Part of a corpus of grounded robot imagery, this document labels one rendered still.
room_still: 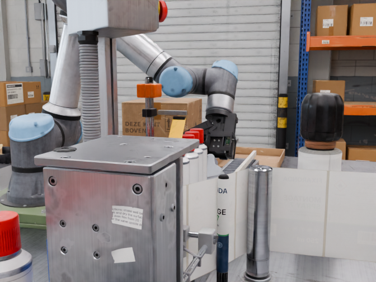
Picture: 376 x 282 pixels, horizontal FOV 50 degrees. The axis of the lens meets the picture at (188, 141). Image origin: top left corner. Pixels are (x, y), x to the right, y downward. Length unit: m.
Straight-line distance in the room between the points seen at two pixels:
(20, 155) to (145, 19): 0.61
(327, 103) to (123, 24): 0.40
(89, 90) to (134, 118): 0.75
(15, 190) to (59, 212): 0.82
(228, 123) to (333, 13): 3.67
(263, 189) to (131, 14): 0.35
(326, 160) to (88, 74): 0.47
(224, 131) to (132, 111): 0.49
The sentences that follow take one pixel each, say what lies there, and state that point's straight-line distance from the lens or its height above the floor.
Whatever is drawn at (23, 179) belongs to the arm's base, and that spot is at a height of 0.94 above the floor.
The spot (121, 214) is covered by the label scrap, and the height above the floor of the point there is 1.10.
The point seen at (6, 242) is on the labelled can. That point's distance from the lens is 0.41.
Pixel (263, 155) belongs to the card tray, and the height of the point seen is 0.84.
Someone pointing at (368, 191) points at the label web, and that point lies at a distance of 0.69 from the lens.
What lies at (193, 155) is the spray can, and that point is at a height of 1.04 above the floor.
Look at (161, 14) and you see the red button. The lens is 0.74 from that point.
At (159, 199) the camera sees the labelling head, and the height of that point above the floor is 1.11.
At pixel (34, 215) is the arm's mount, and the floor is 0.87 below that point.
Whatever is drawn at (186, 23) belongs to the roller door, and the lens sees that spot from 5.33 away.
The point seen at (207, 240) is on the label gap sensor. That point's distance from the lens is 0.54.
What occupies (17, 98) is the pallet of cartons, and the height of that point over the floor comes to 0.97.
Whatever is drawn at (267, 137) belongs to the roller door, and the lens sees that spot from 5.22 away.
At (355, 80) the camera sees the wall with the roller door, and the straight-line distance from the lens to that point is 5.38.
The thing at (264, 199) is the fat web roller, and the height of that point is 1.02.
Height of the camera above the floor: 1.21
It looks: 9 degrees down
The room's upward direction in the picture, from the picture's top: straight up
